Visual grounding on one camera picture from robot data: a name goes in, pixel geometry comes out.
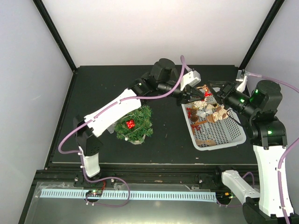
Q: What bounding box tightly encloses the white plastic basket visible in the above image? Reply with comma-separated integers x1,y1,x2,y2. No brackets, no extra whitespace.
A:
181,96,246,151

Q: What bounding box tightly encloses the small green christmas tree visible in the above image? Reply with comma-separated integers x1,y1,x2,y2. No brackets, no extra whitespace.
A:
114,105,153,145

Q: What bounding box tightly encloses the red gift box ornament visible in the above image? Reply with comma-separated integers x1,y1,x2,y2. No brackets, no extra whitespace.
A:
126,119,135,129

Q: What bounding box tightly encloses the red ribbon bow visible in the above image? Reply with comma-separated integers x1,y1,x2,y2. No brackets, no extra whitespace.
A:
196,84,212,101

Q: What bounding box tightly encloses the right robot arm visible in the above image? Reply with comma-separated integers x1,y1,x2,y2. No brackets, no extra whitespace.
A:
207,80,299,224

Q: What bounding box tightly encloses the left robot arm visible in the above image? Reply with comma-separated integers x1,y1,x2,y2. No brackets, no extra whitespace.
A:
73,58,204,186

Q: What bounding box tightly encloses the white snowflake ornament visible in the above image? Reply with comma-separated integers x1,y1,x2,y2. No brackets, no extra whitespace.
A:
193,101,207,110

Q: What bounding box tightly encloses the white mesh bow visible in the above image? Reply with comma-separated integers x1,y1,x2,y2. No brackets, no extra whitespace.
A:
196,103,219,118

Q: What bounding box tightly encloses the snowman doll ornament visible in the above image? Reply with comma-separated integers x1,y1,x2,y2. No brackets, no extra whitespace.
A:
206,106,228,123

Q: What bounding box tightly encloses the pine cone ornament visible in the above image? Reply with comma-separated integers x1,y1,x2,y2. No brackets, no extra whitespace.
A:
190,109,199,123

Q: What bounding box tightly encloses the red berry sprig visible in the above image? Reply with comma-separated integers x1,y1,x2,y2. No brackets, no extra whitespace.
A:
191,124,201,136

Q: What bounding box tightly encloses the burlap bow ornament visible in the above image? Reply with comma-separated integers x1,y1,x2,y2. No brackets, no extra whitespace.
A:
195,139,216,147

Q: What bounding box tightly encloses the right circuit board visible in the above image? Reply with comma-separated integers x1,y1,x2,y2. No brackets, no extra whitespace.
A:
216,192,236,199

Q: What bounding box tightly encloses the circuit board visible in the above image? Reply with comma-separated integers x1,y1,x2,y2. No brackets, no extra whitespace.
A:
85,190,103,197
216,192,236,199

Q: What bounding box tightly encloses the left circuit board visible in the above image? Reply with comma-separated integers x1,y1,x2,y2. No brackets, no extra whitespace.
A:
85,190,103,197

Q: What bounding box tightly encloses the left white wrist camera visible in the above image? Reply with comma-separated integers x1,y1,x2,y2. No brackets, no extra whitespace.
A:
180,70,201,91

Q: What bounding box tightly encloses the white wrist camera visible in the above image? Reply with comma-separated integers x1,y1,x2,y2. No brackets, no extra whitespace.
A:
236,69,249,92
180,70,201,91

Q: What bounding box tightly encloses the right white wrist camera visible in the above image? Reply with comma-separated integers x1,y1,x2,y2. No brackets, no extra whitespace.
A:
236,69,249,92

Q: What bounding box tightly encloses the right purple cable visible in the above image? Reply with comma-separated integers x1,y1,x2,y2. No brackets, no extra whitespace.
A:
216,72,299,224

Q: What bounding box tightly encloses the purple cable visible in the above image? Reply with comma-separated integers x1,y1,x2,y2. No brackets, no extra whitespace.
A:
216,72,299,224
57,55,131,207

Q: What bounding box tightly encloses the right black frame post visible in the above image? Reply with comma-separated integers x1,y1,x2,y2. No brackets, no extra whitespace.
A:
239,0,285,70

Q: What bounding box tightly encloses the black frame post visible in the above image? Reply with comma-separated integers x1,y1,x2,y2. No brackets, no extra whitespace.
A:
33,0,77,72
239,0,285,70

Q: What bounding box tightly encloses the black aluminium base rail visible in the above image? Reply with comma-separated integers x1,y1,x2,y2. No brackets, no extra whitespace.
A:
35,163,260,189

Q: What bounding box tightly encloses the white slotted cable duct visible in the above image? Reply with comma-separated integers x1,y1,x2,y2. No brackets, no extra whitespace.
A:
40,189,217,203

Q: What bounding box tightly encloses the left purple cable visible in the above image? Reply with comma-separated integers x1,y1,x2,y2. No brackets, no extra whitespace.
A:
57,55,131,207

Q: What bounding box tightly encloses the left black frame post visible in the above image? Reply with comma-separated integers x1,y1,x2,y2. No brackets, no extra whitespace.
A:
33,0,77,72

